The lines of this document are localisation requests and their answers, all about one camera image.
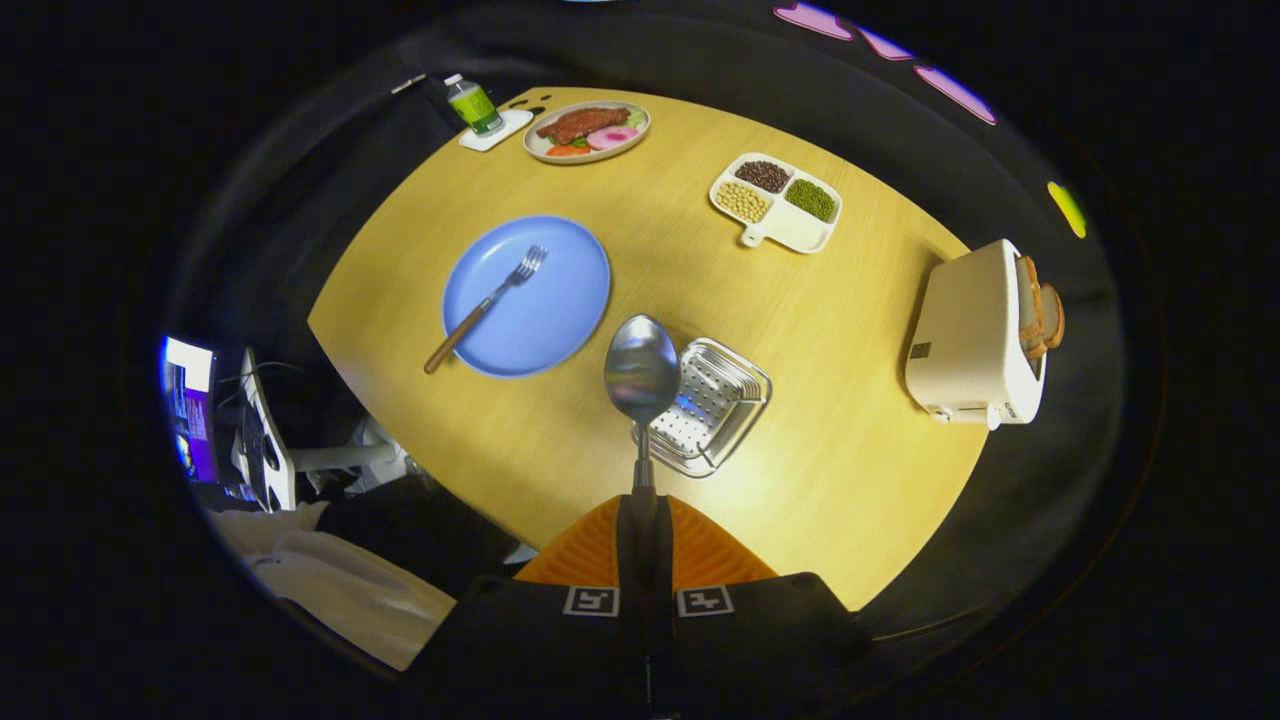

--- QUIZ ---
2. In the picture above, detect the white metal frame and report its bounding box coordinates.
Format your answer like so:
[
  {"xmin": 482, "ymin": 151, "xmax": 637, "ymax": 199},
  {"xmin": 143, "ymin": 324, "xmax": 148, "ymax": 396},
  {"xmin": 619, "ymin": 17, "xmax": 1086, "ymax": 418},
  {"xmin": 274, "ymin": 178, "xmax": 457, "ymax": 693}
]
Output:
[{"xmin": 293, "ymin": 415, "xmax": 411, "ymax": 493}]

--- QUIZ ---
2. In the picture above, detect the wooden handled metal fork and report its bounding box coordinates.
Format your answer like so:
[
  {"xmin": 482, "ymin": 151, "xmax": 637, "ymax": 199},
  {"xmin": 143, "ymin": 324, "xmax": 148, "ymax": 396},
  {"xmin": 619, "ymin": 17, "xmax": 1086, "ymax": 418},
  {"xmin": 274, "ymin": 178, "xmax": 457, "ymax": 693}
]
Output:
[{"xmin": 424, "ymin": 244, "xmax": 549, "ymax": 376}]

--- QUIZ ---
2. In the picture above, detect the computer monitor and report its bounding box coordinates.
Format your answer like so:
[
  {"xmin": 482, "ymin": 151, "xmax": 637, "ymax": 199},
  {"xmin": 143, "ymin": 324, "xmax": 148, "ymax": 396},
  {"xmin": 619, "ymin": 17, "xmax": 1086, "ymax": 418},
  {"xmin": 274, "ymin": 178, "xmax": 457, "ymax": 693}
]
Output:
[{"xmin": 162, "ymin": 337, "xmax": 219, "ymax": 486}]

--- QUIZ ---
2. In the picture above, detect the brown steak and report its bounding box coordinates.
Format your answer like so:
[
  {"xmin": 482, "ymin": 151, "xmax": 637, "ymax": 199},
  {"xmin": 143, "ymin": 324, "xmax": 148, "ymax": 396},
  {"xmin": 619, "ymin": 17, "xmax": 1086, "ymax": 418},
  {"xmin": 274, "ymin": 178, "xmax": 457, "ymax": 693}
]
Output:
[{"xmin": 536, "ymin": 106, "xmax": 631, "ymax": 146}]

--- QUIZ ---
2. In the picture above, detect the plate with food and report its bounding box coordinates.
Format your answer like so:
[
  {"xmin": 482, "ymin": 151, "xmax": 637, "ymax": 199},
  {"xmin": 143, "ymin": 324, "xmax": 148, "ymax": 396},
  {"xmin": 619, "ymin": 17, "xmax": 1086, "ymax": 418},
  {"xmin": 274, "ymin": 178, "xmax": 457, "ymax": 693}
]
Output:
[{"xmin": 523, "ymin": 100, "xmax": 652, "ymax": 165}]

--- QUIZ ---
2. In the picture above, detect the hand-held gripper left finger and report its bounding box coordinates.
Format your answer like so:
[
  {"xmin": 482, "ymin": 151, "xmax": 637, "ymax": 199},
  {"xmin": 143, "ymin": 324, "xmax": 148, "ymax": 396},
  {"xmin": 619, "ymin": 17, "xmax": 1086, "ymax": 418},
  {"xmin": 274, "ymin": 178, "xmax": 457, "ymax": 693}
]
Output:
[{"xmin": 430, "ymin": 495, "xmax": 646, "ymax": 701}]

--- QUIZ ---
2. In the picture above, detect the green drink bottle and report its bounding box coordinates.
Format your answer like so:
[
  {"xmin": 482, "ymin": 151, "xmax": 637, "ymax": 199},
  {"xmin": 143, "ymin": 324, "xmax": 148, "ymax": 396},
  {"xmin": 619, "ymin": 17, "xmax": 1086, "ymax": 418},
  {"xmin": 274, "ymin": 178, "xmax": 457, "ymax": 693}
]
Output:
[{"xmin": 444, "ymin": 73, "xmax": 504, "ymax": 136}]

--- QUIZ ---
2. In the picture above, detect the white divided dish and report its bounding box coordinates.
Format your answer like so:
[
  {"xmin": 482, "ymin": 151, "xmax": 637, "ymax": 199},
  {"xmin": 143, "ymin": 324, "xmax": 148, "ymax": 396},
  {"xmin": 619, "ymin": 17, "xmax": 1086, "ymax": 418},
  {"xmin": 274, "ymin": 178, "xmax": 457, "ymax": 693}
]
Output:
[{"xmin": 709, "ymin": 152, "xmax": 843, "ymax": 255}]

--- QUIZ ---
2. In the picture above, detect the pile of soy beans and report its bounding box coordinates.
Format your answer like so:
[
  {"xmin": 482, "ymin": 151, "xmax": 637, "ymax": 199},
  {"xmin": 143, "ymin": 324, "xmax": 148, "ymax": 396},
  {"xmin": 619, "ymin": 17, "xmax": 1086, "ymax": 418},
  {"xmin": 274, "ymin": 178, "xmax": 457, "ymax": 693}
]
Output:
[{"xmin": 714, "ymin": 181, "xmax": 772, "ymax": 224}]

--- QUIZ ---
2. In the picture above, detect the white cloth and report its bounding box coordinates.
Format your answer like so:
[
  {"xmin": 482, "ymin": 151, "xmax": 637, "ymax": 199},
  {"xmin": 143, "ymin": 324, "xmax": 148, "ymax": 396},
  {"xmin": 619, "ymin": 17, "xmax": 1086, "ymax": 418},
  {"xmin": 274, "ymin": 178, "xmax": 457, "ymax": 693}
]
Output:
[{"xmin": 205, "ymin": 500, "xmax": 458, "ymax": 673}]

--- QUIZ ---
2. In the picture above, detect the pile of red beans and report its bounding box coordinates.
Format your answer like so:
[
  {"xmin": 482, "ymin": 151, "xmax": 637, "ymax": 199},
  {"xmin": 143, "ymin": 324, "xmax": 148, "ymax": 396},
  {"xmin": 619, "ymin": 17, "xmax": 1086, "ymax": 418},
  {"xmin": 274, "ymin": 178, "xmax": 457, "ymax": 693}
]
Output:
[{"xmin": 735, "ymin": 160, "xmax": 791, "ymax": 194}]

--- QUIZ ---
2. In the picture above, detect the pile of green beans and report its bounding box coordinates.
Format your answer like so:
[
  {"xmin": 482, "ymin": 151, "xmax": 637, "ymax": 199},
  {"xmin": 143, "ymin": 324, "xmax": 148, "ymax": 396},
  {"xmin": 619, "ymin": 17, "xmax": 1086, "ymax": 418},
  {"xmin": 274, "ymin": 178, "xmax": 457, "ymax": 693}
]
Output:
[{"xmin": 783, "ymin": 178, "xmax": 837, "ymax": 223}]

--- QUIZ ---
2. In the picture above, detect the metal drain basket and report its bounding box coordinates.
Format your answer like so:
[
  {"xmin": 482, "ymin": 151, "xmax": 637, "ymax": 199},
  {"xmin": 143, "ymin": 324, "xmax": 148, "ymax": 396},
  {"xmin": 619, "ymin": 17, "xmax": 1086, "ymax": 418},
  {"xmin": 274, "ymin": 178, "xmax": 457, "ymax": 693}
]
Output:
[{"xmin": 633, "ymin": 337, "xmax": 773, "ymax": 479}]

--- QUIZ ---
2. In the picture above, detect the white square coaster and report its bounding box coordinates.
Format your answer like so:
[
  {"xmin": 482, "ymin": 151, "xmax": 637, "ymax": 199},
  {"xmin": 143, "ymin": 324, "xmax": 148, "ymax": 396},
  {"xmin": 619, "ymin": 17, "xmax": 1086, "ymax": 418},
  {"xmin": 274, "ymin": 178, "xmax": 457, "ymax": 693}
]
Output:
[{"xmin": 459, "ymin": 108, "xmax": 535, "ymax": 153}]

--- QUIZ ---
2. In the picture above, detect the wooden handled metal spoon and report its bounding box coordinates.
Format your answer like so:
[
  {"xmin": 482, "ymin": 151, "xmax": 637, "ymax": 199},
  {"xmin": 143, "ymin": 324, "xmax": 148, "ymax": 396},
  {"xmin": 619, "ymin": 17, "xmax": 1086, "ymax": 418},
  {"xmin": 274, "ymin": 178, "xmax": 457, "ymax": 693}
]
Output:
[{"xmin": 604, "ymin": 314, "xmax": 681, "ymax": 601}]

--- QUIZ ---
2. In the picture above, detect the blue plate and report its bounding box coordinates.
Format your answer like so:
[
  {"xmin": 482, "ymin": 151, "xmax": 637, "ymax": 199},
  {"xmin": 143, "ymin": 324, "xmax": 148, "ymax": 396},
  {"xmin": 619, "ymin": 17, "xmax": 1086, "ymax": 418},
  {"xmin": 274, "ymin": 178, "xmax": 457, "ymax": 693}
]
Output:
[{"xmin": 442, "ymin": 215, "xmax": 612, "ymax": 379}]

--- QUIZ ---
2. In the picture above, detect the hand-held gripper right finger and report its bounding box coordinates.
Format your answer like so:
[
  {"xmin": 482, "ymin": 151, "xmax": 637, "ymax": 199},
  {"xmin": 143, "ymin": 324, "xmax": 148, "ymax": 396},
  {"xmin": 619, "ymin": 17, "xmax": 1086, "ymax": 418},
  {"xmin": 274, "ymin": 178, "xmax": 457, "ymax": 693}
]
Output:
[{"xmin": 653, "ymin": 495, "xmax": 883, "ymax": 706}]

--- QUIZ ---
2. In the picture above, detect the white toaster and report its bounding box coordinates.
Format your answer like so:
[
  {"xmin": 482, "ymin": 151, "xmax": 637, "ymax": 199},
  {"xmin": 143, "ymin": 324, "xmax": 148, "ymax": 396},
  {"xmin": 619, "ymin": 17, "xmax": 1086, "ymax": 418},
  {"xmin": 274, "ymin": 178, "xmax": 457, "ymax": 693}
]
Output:
[{"xmin": 904, "ymin": 238, "xmax": 1049, "ymax": 431}]

